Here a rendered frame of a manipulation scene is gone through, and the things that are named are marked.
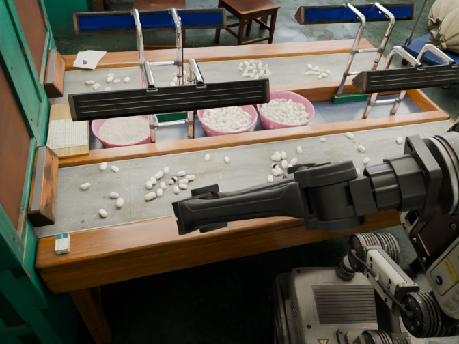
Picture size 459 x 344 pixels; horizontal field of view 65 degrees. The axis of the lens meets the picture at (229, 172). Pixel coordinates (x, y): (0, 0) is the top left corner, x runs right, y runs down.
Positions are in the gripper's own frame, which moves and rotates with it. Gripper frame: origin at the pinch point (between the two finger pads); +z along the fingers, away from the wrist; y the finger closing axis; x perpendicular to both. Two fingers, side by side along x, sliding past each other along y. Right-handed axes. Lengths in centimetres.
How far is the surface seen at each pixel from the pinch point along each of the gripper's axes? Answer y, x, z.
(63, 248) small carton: 76, 12, -3
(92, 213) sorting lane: 68, 5, 11
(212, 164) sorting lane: 23.0, -4.6, 22.1
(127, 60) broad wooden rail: 48, -58, 81
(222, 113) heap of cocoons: 11, -24, 45
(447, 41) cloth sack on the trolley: -246, -74, 167
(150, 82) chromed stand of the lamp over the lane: 44, -34, -2
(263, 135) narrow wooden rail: -1.6, -13.0, 28.0
